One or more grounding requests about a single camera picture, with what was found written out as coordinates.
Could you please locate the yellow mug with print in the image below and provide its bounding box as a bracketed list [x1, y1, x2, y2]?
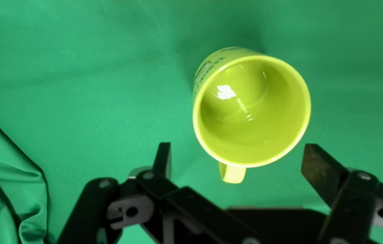
[191, 45, 313, 186]

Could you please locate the green cloth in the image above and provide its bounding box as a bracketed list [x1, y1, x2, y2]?
[0, 0, 383, 244]

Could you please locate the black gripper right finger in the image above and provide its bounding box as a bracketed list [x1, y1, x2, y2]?
[301, 143, 383, 244]

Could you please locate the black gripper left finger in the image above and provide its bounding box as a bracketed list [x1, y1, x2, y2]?
[56, 141, 264, 244]

